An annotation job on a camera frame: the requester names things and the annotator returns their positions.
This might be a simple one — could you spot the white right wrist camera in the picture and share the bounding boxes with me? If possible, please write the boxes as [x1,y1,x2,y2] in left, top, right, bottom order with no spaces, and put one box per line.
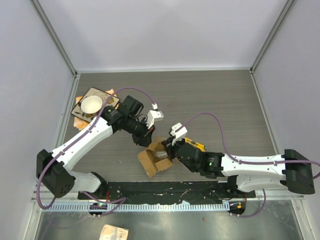
[169,122,188,146]

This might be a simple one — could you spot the white floral bowl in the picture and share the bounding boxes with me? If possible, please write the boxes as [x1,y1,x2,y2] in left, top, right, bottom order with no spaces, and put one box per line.
[80,95,103,118]

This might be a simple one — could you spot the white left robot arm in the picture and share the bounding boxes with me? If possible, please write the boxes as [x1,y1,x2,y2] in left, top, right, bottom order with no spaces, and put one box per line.
[36,95,164,200]

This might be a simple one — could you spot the brown cardboard express box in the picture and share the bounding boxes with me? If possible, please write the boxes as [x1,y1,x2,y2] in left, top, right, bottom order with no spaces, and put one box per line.
[137,137,174,178]

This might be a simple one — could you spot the yellow utility knife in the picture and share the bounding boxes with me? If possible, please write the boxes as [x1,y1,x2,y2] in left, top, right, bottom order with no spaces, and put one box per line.
[184,137,206,152]

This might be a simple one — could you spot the aluminium frame rail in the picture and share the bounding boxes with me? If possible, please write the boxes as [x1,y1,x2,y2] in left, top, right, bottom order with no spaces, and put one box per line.
[30,183,305,205]

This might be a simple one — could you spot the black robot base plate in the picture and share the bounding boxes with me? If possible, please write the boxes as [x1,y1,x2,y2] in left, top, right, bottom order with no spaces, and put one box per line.
[77,180,257,206]

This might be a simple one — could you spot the orange checkered cloth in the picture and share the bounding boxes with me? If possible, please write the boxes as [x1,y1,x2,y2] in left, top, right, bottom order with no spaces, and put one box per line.
[73,88,115,131]

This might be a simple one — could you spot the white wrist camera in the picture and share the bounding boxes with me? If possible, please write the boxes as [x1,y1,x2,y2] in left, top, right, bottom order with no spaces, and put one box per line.
[146,103,164,129]
[169,122,188,146]

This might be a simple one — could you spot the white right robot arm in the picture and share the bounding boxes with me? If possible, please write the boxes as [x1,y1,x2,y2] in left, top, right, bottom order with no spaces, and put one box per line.
[162,137,315,198]

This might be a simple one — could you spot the pink paper packet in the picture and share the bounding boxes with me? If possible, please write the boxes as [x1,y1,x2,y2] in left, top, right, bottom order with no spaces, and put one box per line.
[99,224,129,240]

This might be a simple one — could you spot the clear box contents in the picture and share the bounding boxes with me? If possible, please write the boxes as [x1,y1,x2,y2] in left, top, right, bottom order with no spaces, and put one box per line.
[154,151,168,159]

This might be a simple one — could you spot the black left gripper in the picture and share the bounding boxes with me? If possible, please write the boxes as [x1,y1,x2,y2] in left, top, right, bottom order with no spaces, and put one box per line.
[124,116,155,148]

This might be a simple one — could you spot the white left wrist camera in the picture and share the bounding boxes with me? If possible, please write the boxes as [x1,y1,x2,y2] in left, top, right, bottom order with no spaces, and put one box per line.
[146,103,164,129]

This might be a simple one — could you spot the white slotted cable duct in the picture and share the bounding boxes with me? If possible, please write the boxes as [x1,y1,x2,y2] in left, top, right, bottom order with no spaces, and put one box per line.
[47,201,230,213]

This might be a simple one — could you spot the floral square plate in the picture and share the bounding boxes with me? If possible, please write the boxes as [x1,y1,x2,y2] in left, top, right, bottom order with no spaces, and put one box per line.
[70,87,111,123]

